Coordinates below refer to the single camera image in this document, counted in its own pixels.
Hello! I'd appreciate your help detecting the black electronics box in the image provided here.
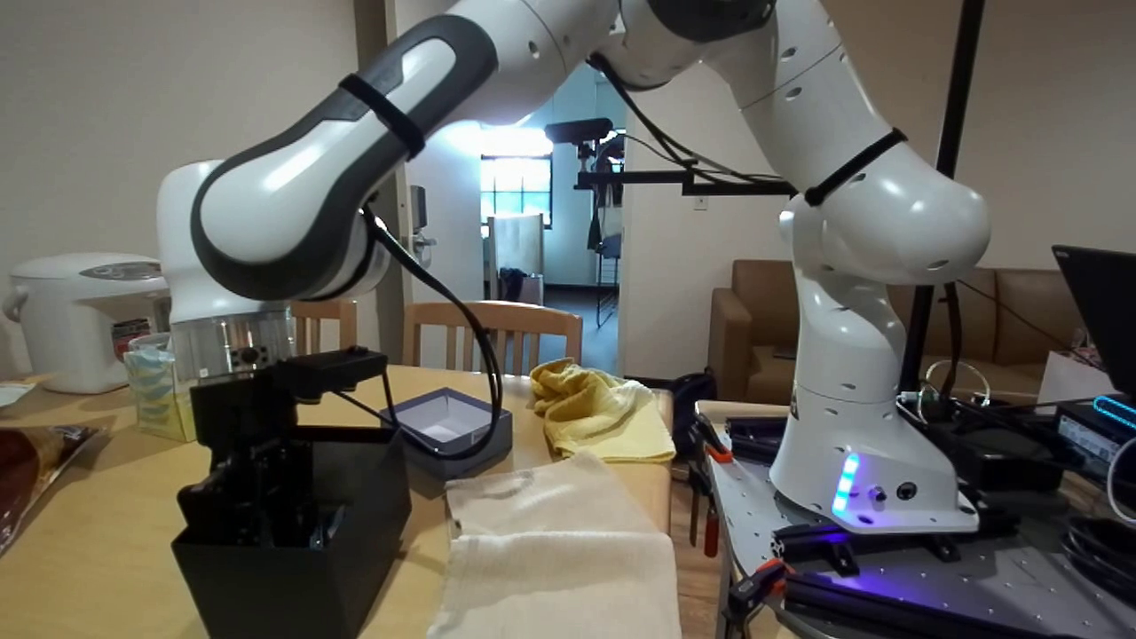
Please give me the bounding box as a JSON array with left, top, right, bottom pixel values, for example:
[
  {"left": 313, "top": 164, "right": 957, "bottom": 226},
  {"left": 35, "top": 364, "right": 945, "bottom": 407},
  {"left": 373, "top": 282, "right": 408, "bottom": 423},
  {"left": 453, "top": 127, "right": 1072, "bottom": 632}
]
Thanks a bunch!
[{"left": 945, "top": 423, "right": 1067, "bottom": 494}]

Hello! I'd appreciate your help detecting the brown sofa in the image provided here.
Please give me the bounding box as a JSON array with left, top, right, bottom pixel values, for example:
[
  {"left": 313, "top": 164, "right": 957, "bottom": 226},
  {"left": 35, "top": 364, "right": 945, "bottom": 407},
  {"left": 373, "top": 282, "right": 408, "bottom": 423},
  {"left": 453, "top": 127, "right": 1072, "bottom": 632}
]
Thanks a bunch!
[{"left": 705, "top": 257, "right": 1120, "bottom": 411}]

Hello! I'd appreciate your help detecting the black vertical pole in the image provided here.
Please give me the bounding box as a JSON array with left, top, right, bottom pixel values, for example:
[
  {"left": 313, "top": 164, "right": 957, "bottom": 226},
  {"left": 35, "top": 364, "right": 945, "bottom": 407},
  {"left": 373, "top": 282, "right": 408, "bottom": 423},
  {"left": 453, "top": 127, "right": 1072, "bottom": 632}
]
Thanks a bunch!
[{"left": 898, "top": 0, "right": 985, "bottom": 394}]

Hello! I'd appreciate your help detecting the white electric water boiler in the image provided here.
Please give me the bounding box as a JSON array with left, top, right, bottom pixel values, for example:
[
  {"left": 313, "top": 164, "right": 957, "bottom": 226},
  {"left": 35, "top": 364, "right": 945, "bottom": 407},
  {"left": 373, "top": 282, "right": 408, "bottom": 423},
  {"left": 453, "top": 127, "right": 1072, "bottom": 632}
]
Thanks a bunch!
[{"left": 4, "top": 248, "right": 176, "bottom": 397}]

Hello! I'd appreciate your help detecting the red-handled clamp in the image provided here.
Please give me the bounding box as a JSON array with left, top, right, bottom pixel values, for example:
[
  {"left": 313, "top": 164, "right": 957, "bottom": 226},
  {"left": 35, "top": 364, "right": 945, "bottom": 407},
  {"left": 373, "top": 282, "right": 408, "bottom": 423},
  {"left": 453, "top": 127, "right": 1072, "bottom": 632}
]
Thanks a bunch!
[{"left": 720, "top": 558, "right": 794, "bottom": 625}]

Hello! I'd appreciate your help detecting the black camera on mount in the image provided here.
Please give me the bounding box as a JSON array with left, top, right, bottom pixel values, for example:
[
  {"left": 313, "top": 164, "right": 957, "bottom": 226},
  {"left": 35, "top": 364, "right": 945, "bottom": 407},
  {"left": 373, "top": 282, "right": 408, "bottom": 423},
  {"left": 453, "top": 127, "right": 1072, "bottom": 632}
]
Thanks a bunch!
[{"left": 544, "top": 116, "right": 631, "bottom": 164}]

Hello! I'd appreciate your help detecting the black open box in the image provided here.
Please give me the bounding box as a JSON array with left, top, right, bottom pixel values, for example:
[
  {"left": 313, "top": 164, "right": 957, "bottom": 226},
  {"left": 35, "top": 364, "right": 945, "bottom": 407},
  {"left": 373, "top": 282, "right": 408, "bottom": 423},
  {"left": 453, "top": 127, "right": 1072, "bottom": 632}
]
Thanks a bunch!
[{"left": 169, "top": 423, "right": 416, "bottom": 639}]

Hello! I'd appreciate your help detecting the brown tray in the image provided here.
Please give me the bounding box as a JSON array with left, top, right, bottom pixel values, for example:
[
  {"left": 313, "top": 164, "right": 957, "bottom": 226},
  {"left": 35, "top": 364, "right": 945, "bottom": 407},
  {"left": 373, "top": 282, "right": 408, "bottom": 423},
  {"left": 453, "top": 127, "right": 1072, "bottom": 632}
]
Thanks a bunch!
[{"left": 0, "top": 423, "right": 112, "bottom": 558}]

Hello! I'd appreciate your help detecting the white cardboard box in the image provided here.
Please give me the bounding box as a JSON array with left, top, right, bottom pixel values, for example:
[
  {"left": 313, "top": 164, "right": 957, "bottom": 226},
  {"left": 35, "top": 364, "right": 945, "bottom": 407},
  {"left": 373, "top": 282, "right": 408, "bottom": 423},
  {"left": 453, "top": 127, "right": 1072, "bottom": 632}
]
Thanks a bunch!
[{"left": 1036, "top": 349, "right": 1119, "bottom": 407}]

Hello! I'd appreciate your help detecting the small blue-grey box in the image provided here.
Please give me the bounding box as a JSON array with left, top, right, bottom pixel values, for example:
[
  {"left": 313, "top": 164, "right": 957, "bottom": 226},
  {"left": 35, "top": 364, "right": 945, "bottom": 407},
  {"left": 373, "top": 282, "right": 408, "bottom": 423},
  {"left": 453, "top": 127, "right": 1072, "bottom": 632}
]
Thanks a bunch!
[{"left": 385, "top": 386, "right": 514, "bottom": 480}]

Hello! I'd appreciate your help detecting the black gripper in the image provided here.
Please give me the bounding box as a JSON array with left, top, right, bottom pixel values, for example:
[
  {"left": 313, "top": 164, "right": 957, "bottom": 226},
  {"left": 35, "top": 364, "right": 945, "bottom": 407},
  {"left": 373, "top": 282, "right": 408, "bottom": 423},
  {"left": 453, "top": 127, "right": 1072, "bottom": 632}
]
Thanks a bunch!
[{"left": 175, "top": 368, "right": 330, "bottom": 554}]

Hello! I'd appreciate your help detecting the wooden chair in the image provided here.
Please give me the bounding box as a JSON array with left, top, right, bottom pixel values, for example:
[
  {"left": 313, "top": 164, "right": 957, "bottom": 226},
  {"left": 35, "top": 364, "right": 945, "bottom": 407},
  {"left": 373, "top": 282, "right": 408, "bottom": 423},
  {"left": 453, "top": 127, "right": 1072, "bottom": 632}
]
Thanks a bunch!
[
  {"left": 288, "top": 300, "right": 360, "bottom": 360},
  {"left": 400, "top": 300, "right": 586, "bottom": 379}
]

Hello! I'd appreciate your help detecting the black horizontal mount bar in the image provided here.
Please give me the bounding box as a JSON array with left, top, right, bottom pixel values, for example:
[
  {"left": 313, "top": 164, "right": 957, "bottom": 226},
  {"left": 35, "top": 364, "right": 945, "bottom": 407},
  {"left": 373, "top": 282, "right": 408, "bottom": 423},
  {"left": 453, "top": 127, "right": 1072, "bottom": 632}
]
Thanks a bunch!
[{"left": 576, "top": 164, "right": 799, "bottom": 201}]

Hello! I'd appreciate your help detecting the white paper sheet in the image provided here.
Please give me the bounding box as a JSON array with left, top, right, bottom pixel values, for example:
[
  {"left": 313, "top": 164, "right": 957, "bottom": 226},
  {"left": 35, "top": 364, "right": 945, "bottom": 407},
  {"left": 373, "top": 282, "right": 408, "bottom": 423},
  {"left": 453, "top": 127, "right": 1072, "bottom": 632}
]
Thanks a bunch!
[{"left": 0, "top": 374, "right": 47, "bottom": 416}]

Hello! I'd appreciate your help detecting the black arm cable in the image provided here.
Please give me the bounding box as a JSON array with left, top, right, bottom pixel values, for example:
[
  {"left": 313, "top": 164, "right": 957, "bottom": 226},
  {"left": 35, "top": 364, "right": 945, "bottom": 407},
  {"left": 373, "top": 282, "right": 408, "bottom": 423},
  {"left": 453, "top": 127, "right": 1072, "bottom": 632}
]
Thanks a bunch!
[{"left": 352, "top": 49, "right": 811, "bottom": 469}]

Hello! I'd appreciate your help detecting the black monitor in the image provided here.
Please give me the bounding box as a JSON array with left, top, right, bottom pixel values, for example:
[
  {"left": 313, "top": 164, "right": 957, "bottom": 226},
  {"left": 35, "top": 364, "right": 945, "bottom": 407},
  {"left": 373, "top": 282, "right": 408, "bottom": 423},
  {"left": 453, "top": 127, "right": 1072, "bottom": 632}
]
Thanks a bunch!
[{"left": 1047, "top": 243, "right": 1136, "bottom": 406}]

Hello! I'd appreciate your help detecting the white cloth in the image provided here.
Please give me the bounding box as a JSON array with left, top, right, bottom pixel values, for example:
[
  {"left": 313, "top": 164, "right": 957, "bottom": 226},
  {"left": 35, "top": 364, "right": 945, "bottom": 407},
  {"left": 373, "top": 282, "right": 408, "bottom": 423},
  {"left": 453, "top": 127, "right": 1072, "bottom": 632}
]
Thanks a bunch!
[{"left": 423, "top": 451, "right": 686, "bottom": 639}]

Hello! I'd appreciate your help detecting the blue-lit control device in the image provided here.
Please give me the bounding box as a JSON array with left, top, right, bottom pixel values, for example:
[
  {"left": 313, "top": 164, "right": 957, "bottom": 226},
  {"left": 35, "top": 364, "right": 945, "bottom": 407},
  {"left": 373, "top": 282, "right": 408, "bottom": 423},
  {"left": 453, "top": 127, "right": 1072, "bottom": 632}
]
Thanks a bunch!
[{"left": 1053, "top": 394, "right": 1136, "bottom": 484}]

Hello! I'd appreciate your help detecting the white coiled cable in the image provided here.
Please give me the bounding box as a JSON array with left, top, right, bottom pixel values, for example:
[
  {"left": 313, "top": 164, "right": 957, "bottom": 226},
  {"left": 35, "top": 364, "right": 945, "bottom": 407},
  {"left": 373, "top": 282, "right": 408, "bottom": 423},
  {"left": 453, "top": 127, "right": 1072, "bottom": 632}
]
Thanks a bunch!
[{"left": 920, "top": 355, "right": 995, "bottom": 420}]

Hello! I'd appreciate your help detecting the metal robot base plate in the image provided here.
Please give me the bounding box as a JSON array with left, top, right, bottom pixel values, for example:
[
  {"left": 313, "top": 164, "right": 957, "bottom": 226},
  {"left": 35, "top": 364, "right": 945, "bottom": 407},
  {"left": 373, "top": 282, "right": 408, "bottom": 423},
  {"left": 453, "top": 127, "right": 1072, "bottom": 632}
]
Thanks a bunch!
[{"left": 692, "top": 397, "right": 1136, "bottom": 639}]

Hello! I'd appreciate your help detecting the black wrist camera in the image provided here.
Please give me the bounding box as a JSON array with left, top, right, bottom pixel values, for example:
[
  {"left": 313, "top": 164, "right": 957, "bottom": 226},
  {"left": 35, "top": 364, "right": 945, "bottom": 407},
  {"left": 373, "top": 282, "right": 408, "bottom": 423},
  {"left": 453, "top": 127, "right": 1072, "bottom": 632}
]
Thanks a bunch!
[{"left": 262, "top": 349, "right": 396, "bottom": 406}]

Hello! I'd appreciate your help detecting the green tissue box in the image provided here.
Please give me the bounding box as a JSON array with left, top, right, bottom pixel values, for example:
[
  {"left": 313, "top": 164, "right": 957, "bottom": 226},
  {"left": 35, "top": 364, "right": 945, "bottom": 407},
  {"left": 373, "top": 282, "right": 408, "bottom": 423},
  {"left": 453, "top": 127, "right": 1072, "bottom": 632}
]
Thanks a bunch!
[{"left": 121, "top": 332, "right": 204, "bottom": 445}]

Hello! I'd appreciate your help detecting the yellow cloth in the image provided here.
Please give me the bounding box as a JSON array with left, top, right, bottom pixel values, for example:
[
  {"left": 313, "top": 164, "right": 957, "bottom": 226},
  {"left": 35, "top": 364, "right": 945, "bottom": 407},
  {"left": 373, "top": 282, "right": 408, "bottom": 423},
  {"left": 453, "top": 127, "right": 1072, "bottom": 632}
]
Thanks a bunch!
[{"left": 524, "top": 360, "right": 680, "bottom": 469}]

